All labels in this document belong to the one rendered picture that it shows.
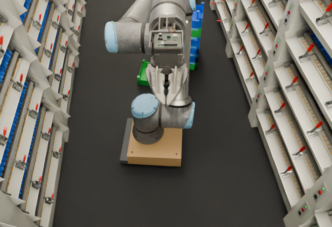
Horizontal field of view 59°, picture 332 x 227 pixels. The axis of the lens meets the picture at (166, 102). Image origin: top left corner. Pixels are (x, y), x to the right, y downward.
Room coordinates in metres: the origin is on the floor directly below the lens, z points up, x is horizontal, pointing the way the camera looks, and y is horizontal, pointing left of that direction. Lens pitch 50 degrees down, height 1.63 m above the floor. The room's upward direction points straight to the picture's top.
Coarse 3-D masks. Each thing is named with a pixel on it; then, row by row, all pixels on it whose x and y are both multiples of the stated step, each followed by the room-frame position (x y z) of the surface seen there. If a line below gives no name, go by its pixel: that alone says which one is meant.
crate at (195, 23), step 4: (196, 4) 1.90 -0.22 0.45; (196, 8) 1.90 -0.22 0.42; (200, 8) 1.89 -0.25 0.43; (196, 12) 1.88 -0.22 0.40; (200, 12) 1.88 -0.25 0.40; (192, 16) 1.83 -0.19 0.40; (200, 16) 1.72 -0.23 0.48; (192, 20) 1.71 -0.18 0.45; (196, 20) 1.78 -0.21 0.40; (200, 20) 1.70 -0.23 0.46; (192, 24) 1.71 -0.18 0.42; (196, 24) 1.70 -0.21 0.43; (200, 24) 1.70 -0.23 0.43
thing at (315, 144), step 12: (288, 60) 1.15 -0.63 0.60; (276, 72) 1.12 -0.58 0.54; (288, 84) 1.02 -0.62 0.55; (288, 96) 0.95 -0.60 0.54; (300, 108) 0.87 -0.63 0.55; (300, 120) 0.80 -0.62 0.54; (324, 132) 0.72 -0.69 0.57; (312, 144) 0.68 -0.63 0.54; (324, 156) 0.61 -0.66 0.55; (324, 168) 0.54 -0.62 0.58
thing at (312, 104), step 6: (294, 66) 1.11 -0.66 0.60; (294, 72) 1.07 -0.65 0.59; (300, 78) 1.02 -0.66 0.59; (300, 84) 0.99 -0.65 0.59; (300, 90) 0.96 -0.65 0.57; (306, 90) 0.94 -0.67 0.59; (306, 96) 0.91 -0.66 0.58; (312, 102) 0.87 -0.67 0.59; (312, 108) 0.85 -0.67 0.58; (318, 114) 0.80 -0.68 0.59; (318, 120) 0.78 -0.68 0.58; (324, 120) 0.77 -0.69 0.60; (324, 126) 0.74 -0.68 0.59; (330, 132) 0.70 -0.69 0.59; (330, 138) 0.67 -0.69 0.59
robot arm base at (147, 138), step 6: (132, 132) 0.99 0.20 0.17; (138, 132) 0.95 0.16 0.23; (144, 132) 0.94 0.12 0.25; (150, 132) 0.94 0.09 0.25; (156, 132) 0.96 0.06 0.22; (162, 132) 0.98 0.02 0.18; (138, 138) 0.94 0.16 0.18; (144, 138) 0.93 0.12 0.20; (150, 138) 0.93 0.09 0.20; (156, 138) 0.95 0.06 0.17
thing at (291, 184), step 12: (264, 108) 1.15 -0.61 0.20; (264, 120) 1.09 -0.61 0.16; (264, 132) 1.00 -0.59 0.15; (276, 132) 0.99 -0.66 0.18; (276, 144) 0.91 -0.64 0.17; (276, 156) 0.84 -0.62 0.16; (288, 156) 0.81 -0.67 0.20; (276, 168) 0.79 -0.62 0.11; (288, 168) 0.73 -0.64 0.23; (288, 180) 0.69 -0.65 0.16; (288, 192) 0.63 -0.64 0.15; (300, 192) 0.62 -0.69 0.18
